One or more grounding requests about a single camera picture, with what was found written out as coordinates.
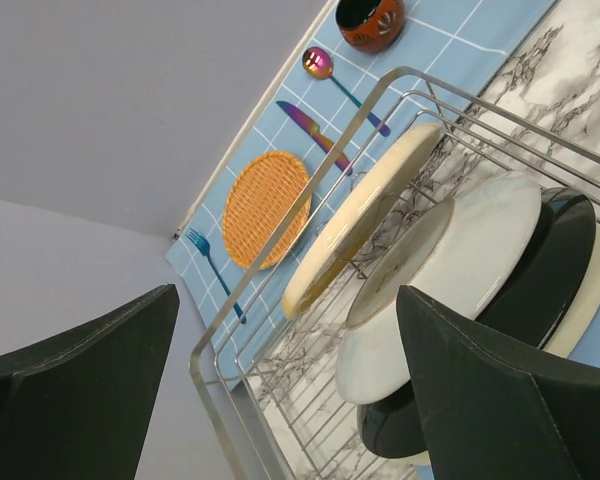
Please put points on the steel wire dish rack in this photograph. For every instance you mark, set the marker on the steel wire dish rack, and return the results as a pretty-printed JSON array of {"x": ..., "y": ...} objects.
[{"x": 268, "y": 384}]

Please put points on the cream and yellow plate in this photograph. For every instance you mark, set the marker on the cream and yellow plate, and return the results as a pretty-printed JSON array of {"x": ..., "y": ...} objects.
[{"x": 358, "y": 217}]

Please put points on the blue checked placemat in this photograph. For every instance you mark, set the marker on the blue checked placemat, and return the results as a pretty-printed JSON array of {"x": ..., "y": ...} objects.
[{"x": 463, "y": 43}]

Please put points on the woven wicker round trivet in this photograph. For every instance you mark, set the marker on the woven wicker round trivet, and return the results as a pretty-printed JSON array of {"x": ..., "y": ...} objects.
[{"x": 258, "y": 200}]

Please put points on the blue metal fork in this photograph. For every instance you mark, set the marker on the blue metal fork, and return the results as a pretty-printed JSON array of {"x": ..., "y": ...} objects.
[{"x": 204, "y": 248}]

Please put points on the white ceramic plate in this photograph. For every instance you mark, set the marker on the white ceramic plate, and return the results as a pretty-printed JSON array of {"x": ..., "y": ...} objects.
[{"x": 460, "y": 252}]

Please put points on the iridescent rainbow knife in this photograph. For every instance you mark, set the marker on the iridescent rainbow knife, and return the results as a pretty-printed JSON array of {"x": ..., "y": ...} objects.
[{"x": 312, "y": 129}]

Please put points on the cream plate in rack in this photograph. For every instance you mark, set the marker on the cream plate in rack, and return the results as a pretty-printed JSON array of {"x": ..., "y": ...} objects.
[{"x": 590, "y": 300}]

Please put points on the orange and black mug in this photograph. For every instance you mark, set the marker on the orange and black mug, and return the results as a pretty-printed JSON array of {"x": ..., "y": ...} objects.
[{"x": 370, "y": 26}]

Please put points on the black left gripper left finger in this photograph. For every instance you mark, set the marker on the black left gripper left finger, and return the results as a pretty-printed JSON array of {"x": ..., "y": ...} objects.
[{"x": 78, "y": 405}]

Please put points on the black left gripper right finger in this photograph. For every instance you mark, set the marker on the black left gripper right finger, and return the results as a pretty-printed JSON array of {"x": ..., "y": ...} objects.
[{"x": 505, "y": 400}]

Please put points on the iridescent rainbow spoon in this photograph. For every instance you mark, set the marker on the iridescent rainbow spoon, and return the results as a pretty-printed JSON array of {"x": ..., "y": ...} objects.
[{"x": 319, "y": 65}]

